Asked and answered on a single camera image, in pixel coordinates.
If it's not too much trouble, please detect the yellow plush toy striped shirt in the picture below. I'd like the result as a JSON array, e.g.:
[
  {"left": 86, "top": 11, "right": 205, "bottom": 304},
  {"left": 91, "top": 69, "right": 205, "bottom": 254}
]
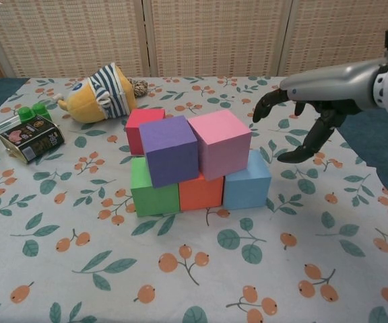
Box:
[{"left": 57, "top": 62, "right": 137, "bottom": 122}]

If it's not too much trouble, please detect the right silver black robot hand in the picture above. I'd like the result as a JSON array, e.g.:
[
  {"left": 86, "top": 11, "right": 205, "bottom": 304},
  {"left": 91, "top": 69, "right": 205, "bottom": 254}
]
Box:
[{"left": 252, "top": 57, "right": 388, "bottom": 165}]

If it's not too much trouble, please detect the red foam cube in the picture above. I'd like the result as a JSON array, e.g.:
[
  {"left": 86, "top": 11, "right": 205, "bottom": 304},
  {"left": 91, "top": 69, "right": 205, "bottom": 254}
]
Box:
[{"left": 125, "top": 108, "right": 166, "bottom": 156}]

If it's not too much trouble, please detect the pink foam cube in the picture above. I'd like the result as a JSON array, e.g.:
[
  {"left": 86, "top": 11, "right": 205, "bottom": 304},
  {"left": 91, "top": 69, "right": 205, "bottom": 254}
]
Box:
[{"left": 187, "top": 108, "right": 252, "bottom": 182}]

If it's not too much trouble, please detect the green foam cube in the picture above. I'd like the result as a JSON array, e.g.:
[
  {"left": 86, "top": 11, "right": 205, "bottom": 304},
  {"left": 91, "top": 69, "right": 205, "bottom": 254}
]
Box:
[{"left": 130, "top": 156, "right": 181, "bottom": 218}]

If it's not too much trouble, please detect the orange foam cube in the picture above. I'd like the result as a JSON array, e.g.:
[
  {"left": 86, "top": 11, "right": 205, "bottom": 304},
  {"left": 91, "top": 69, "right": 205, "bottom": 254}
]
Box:
[{"left": 179, "top": 173, "right": 225, "bottom": 212}]

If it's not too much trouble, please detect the floral print tablecloth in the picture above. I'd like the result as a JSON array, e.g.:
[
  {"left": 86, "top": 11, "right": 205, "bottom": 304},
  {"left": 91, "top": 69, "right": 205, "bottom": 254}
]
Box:
[{"left": 0, "top": 76, "right": 388, "bottom": 323}]

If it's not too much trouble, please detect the purple foam cube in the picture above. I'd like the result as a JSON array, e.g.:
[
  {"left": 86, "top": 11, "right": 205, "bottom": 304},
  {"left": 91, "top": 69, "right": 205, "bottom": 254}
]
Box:
[{"left": 139, "top": 115, "right": 200, "bottom": 188}]

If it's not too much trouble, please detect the black snack packet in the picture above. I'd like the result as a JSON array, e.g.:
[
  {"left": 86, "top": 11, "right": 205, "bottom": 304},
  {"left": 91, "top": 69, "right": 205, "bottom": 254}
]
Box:
[{"left": 0, "top": 114, "right": 65, "bottom": 165}]

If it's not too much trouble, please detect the blue foam cube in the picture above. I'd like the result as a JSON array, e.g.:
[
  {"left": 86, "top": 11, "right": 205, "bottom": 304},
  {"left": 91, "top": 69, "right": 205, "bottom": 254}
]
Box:
[{"left": 222, "top": 149, "right": 271, "bottom": 210}]

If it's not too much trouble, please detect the braided rope knot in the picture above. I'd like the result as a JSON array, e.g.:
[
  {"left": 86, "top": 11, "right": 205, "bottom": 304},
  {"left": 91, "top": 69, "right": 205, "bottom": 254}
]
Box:
[{"left": 127, "top": 77, "right": 149, "bottom": 98}]

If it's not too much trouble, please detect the green toy brick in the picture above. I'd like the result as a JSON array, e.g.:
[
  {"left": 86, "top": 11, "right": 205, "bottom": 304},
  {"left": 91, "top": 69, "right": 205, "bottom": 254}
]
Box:
[{"left": 15, "top": 103, "right": 53, "bottom": 124}]

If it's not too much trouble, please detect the woven bamboo folding screen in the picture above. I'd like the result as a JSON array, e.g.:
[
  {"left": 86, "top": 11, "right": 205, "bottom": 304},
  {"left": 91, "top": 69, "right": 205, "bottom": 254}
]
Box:
[{"left": 0, "top": 0, "right": 388, "bottom": 80}]

